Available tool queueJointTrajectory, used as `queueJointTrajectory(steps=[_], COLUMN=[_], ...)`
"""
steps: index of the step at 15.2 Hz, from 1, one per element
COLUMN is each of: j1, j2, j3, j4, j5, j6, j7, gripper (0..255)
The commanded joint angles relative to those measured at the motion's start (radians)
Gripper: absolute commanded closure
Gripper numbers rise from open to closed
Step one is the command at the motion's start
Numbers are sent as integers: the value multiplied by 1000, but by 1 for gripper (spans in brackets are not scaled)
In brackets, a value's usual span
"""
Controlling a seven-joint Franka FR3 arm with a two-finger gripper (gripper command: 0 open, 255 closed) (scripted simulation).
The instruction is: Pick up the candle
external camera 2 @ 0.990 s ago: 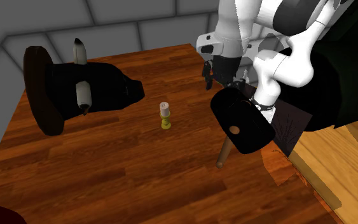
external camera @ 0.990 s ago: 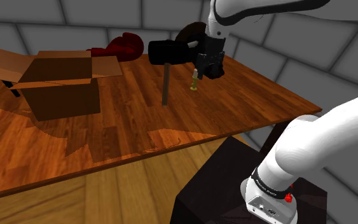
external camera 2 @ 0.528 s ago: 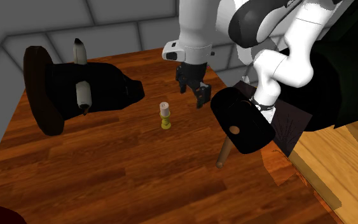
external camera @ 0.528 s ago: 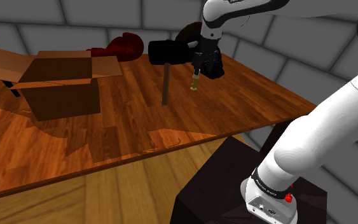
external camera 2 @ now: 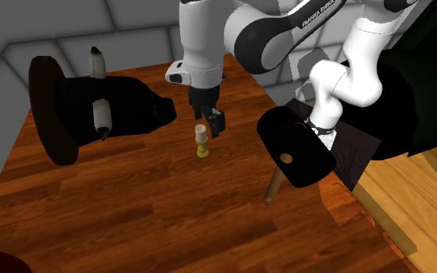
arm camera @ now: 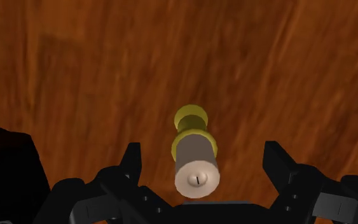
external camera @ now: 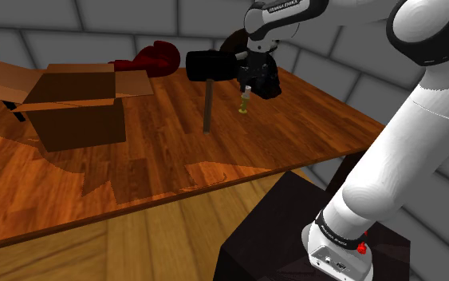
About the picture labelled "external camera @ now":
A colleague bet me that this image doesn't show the dark robot stand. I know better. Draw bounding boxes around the dark robot stand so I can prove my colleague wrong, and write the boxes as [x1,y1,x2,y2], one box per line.
[213,170,412,281]

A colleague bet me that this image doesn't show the black mallet with wooden handle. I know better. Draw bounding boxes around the black mallet with wooden handle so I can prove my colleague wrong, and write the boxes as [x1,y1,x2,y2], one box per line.
[185,49,240,135]

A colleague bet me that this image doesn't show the dark red boxing gloves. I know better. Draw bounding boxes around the dark red boxing gloves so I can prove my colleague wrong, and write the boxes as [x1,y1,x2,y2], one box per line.
[108,40,182,78]

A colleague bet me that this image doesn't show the wooden table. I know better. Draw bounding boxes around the wooden table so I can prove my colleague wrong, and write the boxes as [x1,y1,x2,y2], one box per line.
[0,65,387,256]

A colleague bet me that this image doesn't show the dark brown round object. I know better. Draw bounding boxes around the dark brown round object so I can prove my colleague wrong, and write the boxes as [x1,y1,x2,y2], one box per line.
[219,28,250,53]

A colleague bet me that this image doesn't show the open brown cardboard box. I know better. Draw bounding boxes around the open brown cardboard box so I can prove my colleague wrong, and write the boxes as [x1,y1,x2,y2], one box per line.
[0,61,156,153]

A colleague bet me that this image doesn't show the olive bottle with white cap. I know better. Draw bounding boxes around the olive bottle with white cap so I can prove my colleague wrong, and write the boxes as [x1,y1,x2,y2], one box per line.
[238,85,253,115]

